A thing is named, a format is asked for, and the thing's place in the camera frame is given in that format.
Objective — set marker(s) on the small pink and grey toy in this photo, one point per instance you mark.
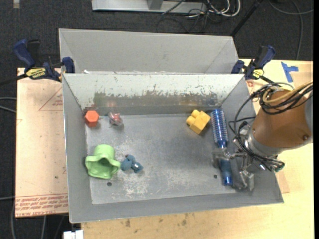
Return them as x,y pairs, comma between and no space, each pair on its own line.
115,119

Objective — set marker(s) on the yellow toy building block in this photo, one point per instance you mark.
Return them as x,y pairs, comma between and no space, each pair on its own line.
199,122

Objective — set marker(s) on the blue toy animal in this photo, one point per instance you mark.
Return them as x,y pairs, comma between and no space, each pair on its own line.
130,163

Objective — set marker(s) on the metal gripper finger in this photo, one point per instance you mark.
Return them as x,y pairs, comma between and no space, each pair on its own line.
247,180
217,156

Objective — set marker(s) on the brown cardboard board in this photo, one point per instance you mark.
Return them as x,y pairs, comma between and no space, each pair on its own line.
40,146

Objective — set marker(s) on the green plastic cup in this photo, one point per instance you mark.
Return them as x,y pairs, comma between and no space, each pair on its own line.
101,164

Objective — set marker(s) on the orange hexagonal block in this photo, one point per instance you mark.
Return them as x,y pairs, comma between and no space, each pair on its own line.
91,118

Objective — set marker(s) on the grey metal bin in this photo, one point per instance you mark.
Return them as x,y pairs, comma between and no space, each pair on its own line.
162,163

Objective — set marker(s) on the blue hairbrush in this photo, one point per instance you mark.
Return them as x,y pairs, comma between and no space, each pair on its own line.
219,128

